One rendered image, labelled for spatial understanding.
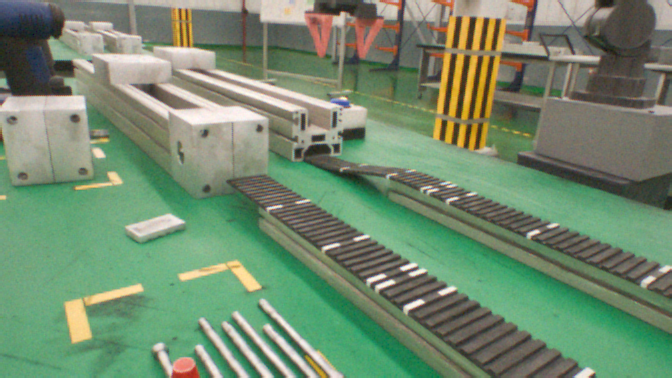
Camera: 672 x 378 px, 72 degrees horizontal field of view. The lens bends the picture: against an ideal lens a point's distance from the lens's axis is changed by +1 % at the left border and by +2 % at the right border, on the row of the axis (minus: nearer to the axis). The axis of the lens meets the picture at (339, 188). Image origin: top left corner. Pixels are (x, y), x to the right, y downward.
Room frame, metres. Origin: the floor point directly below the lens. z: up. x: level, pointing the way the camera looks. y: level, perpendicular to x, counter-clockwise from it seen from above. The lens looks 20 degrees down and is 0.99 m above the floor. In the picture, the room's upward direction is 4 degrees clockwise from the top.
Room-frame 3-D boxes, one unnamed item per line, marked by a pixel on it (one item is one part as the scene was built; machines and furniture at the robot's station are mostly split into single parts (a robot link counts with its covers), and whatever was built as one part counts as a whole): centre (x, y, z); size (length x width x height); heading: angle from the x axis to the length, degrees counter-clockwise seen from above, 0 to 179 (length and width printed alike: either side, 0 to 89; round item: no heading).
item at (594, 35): (0.85, -0.46, 1.00); 0.09 x 0.05 x 0.10; 83
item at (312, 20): (0.89, 0.04, 0.98); 0.07 x 0.07 x 0.09; 37
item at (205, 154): (0.60, 0.15, 0.83); 0.12 x 0.09 x 0.10; 127
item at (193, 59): (1.26, 0.43, 0.87); 0.16 x 0.11 x 0.07; 37
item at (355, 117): (0.91, 0.02, 0.81); 0.10 x 0.08 x 0.06; 127
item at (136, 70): (0.94, 0.43, 0.87); 0.16 x 0.11 x 0.07; 37
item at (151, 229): (0.43, 0.19, 0.78); 0.05 x 0.03 x 0.01; 141
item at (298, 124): (1.06, 0.28, 0.82); 0.80 x 0.10 x 0.09; 37
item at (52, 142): (0.60, 0.38, 0.83); 0.11 x 0.10 x 0.10; 119
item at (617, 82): (0.85, -0.48, 0.93); 0.12 x 0.09 x 0.08; 44
